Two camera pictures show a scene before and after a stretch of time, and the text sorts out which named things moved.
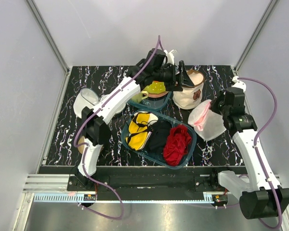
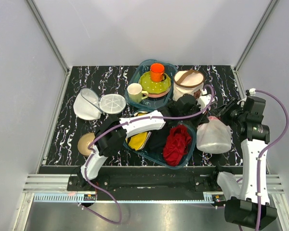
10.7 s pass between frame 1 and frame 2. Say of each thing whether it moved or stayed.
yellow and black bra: stayed
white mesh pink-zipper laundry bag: moved
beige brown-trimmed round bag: stayed
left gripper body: moved
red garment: stayed
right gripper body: moved
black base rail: stayed
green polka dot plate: stayed
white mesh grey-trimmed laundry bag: stayed
